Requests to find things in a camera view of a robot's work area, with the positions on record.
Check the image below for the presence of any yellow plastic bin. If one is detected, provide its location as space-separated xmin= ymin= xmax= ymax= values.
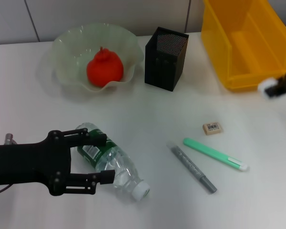
xmin=201 ymin=0 xmax=286 ymax=93

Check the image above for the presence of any clear bottle with green label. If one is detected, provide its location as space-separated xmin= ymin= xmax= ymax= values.
xmin=70 ymin=122 xmax=150 ymax=202

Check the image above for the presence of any beige eraser with barcode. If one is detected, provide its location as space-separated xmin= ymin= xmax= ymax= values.
xmin=202 ymin=121 xmax=223 ymax=136

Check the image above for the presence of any grey marker pen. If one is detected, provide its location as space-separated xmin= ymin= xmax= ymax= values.
xmin=166 ymin=140 xmax=217 ymax=194

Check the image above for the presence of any red-orange toy orange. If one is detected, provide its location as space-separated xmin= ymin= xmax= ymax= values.
xmin=86 ymin=47 xmax=124 ymax=87

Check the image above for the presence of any left gripper cable with plug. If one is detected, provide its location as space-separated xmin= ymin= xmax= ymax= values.
xmin=0 ymin=133 xmax=17 ymax=197

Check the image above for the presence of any black mesh pen holder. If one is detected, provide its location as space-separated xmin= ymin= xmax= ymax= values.
xmin=144 ymin=26 xmax=189 ymax=92

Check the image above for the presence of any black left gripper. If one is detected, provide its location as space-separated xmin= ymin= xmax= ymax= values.
xmin=0 ymin=128 xmax=108 ymax=196

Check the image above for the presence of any translucent wavy glass fruit bowl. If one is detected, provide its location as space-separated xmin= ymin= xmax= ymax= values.
xmin=41 ymin=23 xmax=144 ymax=93

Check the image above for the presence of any mint green pen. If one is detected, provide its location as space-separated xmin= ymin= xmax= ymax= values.
xmin=183 ymin=137 xmax=250 ymax=172

